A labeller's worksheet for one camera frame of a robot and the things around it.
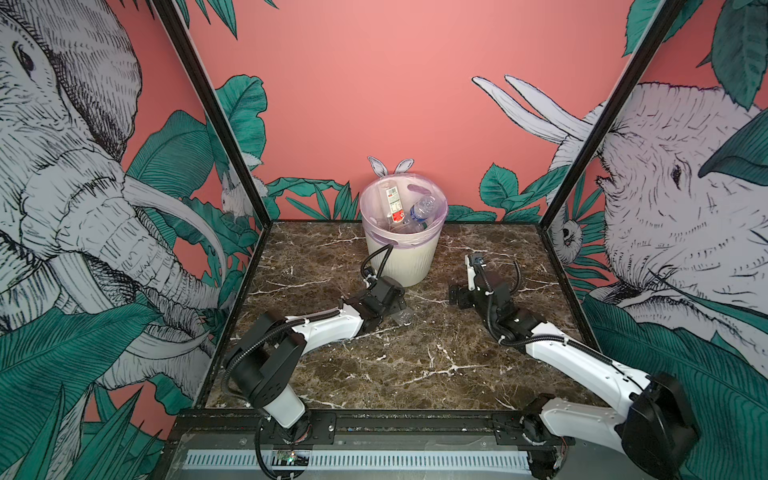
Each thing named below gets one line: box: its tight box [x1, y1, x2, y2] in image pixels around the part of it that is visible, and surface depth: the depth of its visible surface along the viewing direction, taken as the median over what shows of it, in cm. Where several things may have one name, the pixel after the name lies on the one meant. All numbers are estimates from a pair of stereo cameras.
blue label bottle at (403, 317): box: [391, 308, 413, 326], surface depth 95 cm
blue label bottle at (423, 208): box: [410, 195, 437, 222], surface depth 90 cm
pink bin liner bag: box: [359, 174, 448, 249], surface depth 92 cm
